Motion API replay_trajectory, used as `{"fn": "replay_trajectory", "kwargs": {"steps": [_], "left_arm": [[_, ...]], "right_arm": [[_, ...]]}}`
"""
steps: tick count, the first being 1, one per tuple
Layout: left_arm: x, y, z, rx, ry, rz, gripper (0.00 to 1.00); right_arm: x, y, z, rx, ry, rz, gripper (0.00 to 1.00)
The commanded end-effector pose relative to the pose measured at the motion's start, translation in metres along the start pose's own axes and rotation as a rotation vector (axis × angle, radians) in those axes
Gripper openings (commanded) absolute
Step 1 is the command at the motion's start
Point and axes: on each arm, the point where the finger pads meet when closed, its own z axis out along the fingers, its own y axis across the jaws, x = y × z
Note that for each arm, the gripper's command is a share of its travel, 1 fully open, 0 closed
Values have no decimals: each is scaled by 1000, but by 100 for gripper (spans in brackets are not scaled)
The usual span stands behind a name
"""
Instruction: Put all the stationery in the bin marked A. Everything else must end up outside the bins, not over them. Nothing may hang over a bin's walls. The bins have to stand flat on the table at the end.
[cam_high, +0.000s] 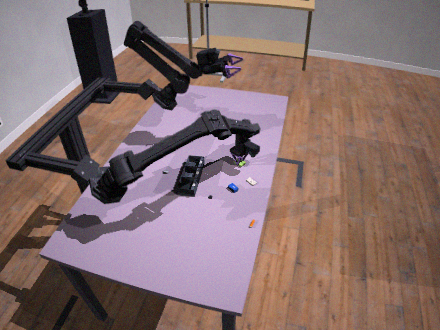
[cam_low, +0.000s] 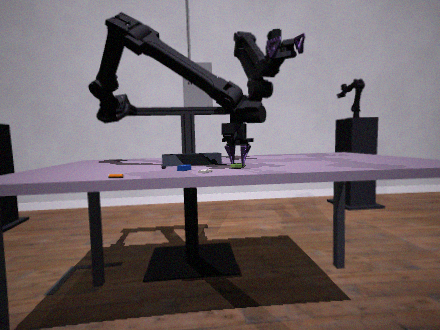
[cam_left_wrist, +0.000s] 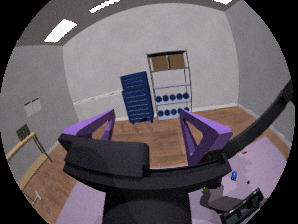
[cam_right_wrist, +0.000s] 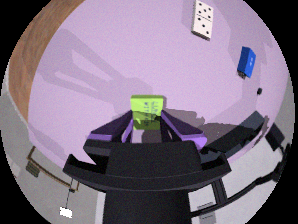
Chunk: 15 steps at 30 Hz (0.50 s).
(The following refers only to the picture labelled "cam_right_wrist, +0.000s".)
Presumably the white domino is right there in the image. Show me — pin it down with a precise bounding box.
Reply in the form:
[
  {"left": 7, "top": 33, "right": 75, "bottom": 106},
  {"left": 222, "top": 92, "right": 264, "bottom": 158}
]
[{"left": 191, "top": 0, "right": 213, "bottom": 39}]

